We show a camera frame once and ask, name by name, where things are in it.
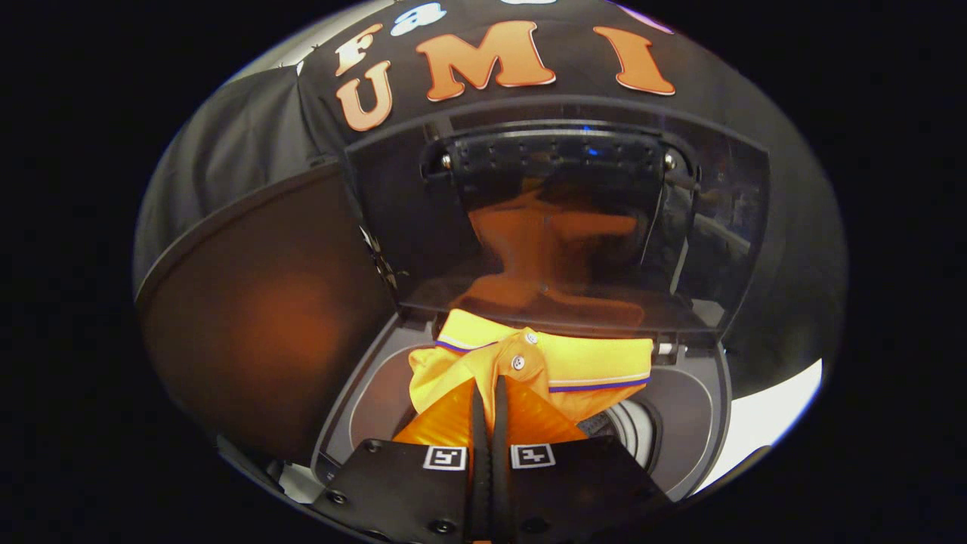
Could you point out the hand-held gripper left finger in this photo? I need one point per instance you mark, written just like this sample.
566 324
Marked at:
477 468

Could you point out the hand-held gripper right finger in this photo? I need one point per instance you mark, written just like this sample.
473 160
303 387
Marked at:
498 468

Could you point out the orange polo shirt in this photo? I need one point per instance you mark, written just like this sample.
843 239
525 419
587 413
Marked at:
574 363

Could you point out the dark glass washing machine lid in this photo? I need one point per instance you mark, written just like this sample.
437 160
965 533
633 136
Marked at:
559 242

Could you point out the grey side table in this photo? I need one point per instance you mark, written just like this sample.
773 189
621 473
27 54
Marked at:
257 317

